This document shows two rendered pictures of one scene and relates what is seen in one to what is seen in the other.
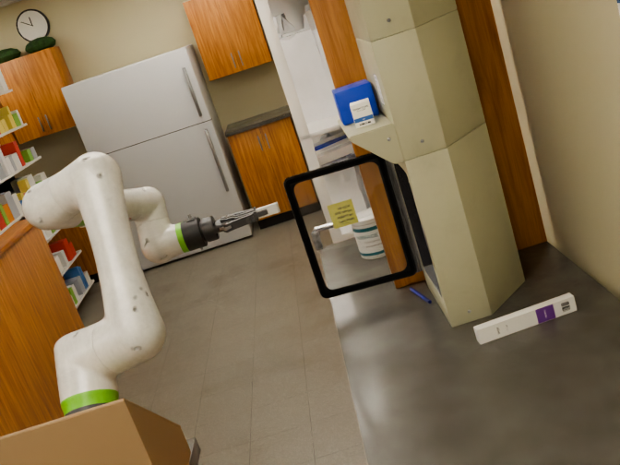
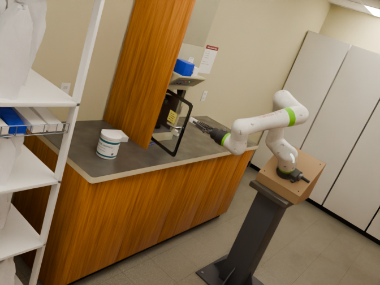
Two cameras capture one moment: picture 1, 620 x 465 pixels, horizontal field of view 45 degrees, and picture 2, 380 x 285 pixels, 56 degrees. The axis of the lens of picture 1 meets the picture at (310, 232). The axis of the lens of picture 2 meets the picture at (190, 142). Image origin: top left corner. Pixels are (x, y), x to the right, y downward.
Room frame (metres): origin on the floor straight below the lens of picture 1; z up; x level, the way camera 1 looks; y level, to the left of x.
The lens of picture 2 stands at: (4.10, 1.24, 1.95)
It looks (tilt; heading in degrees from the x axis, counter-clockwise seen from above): 20 degrees down; 210
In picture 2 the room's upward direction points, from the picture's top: 20 degrees clockwise
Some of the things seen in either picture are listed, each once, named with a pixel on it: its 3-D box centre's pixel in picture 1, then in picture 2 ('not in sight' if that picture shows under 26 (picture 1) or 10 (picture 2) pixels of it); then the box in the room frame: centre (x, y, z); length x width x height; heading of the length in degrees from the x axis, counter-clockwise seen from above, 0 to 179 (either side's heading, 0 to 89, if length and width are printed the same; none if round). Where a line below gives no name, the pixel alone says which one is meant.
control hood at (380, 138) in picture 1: (368, 138); (185, 81); (1.97, -0.23, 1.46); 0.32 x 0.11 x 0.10; 178
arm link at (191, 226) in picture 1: (195, 232); (222, 137); (2.22, 0.33, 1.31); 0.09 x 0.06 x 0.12; 178
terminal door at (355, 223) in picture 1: (351, 227); (169, 121); (2.15, -0.12, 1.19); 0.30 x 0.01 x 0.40; 81
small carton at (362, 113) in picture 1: (362, 113); (193, 70); (1.92, -0.22, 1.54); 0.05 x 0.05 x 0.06; 82
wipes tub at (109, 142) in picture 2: not in sight; (108, 144); (2.57, -0.21, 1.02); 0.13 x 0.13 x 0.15
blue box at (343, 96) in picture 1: (354, 101); (183, 67); (2.04, -0.23, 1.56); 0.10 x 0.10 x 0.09; 88
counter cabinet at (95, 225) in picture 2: not in sight; (150, 185); (1.79, -0.34, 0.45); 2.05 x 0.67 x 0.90; 178
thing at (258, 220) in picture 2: not in sight; (253, 239); (1.54, 0.60, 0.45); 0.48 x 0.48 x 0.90; 86
